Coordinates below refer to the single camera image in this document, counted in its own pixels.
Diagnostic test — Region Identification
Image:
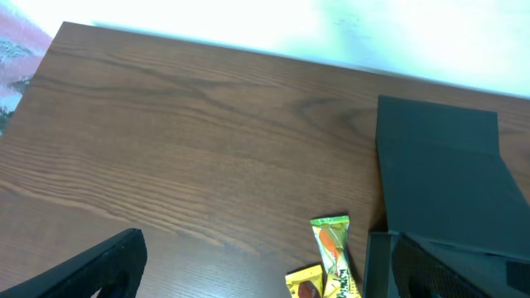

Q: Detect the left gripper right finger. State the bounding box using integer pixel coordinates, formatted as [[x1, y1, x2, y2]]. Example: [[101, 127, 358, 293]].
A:
[[391, 235, 529, 298]]

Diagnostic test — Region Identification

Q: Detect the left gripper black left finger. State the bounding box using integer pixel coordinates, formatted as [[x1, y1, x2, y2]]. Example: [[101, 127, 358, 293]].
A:
[[1, 228, 147, 298]]

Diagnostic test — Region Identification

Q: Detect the green snack packet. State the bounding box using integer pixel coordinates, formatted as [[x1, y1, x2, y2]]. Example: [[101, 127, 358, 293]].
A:
[[310, 215, 361, 298]]

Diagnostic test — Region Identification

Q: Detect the dark green open box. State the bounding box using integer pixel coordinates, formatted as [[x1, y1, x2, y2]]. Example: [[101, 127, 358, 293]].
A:
[[364, 96, 529, 297]]

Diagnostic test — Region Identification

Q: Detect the yellow chocolate snack packet left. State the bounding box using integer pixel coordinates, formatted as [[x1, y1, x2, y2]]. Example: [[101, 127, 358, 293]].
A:
[[285, 264, 323, 298]]

